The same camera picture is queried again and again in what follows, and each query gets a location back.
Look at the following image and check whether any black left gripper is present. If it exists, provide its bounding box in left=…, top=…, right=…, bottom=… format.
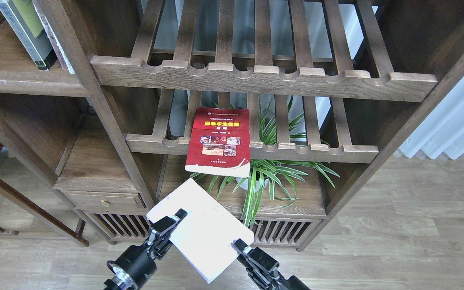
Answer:
left=109, top=209, right=188, bottom=288

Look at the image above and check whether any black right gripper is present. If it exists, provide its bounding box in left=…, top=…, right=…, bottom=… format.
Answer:
left=233, top=239, right=310, bottom=290

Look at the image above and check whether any white cream paperback book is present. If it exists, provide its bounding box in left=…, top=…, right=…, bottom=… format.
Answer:
left=147, top=178, right=254, bottom=283

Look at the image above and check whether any red paperback book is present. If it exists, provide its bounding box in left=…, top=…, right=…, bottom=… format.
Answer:
left=185, top=107, right=251, bottom=178

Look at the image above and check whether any green and black book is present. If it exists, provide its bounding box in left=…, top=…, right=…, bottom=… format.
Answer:
left=0, top=0, right=57, bottom=71

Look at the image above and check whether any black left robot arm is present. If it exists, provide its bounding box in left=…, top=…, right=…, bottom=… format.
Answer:
left=104, top=209, right=188, bottom=290

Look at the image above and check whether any white standing book on shelf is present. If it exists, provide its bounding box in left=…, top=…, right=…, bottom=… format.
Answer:
left=32, top=0, right=75, bottom=74

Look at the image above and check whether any white plant pot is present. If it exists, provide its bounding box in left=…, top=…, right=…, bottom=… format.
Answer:
left=236, top=176, right=269, bottom=192

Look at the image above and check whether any green spider plant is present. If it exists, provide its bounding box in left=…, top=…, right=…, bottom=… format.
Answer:
left=190, top=101, right=340, bottom=227

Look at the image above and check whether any brass drawer knob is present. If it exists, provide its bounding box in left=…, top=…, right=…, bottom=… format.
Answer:
left=101, top=199, right=110, bottom=207

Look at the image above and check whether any dark wooden bookshelf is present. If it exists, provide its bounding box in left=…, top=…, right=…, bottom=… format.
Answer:
left=0, top=0, right=464, bottom=251

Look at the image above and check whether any white curtain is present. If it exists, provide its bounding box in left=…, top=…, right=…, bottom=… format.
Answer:
left=396, top=77, right=464, bottom=160

